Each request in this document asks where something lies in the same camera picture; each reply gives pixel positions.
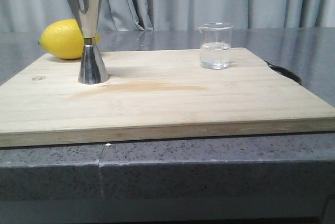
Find steel double jigger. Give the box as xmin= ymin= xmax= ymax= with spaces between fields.
xmin=67 ymin=0 xmax=109 ymax=84

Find wooden cutting board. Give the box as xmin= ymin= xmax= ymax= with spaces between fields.
xmin=1 ymin=48 xmax=334 ymax=147

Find clear glass beaker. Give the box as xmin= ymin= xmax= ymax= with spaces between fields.
xmin=198 ymin=23 xmax=233 ymax=70

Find yellow lemon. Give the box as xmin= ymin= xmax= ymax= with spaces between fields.
xmin=38 ymin=19 xmax=101 ymax=60

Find black board handle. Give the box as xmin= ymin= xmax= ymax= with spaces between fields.
xmin=265 ymin=61 xmax=302 ymax=85

